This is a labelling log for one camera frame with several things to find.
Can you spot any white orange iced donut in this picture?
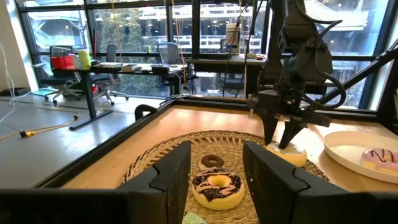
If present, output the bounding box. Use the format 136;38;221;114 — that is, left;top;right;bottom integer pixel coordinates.
265;141;308;168

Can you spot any white paper roll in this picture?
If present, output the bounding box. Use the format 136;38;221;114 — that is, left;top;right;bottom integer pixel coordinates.
226;23;242;54

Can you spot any white round plate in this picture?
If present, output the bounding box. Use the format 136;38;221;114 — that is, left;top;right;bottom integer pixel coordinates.
323;130;398;184

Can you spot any thick book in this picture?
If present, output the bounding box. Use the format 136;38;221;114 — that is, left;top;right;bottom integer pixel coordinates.
121;63;139;73

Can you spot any black rig frame strut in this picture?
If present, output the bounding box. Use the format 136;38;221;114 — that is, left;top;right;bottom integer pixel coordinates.
320;46;398;105

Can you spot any grey mesh office chair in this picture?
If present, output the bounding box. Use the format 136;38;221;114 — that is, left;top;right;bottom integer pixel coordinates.
156;42;183;65

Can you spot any green iced donut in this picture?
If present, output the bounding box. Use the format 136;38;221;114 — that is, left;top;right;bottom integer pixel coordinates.
182;211;208;224

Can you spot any pink iced donut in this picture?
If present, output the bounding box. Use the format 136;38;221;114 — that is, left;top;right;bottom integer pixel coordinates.
360;148;398;175

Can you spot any floor cable with yellow plug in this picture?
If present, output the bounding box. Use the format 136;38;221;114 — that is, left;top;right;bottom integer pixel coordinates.
0;107;80;139

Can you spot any black office chair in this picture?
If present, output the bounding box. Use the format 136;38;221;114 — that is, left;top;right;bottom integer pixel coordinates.
39;45;83;106

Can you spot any black desk by window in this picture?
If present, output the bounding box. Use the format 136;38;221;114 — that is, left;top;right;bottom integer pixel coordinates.
185;57;268;97

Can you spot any large chocolate sprinkle donut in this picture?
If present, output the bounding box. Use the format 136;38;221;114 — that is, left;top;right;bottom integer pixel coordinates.
190;167;246;212

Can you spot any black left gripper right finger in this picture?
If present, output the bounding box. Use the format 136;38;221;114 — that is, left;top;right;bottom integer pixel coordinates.
243;141;315;224

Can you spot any red box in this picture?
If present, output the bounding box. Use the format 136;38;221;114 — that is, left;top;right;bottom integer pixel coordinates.
50;55;75;70

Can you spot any hanging yellow cable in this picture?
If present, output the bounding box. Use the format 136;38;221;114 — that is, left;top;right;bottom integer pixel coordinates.
110;0;124;63
171;0;188;91

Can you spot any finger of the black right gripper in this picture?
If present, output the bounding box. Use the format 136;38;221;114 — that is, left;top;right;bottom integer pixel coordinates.
259;109;280;146
278;119;309;150

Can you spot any small chocolate glazed donut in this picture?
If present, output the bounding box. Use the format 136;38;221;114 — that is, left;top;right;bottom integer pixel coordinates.
198;154;226;171

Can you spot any black clamp handle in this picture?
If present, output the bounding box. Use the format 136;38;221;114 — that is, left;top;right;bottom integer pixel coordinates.
134;104;158;121

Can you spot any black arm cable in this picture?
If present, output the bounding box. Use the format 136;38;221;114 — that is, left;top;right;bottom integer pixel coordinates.
297;18;348;110

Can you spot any white cable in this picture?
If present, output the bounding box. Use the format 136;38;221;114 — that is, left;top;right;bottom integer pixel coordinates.
0;43;32;124

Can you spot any round woven straw mat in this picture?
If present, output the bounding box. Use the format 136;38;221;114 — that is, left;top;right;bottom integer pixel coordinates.
123;129;330;224

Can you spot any yellow-green cylinder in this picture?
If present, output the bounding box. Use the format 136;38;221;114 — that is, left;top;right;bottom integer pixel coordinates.
77;49;92;70

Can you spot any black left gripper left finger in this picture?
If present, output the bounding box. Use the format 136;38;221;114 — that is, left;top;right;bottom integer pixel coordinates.
118;141;192;224

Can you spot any long black office desk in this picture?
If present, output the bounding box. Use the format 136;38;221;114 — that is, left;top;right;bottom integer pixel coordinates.
51;63;187;131

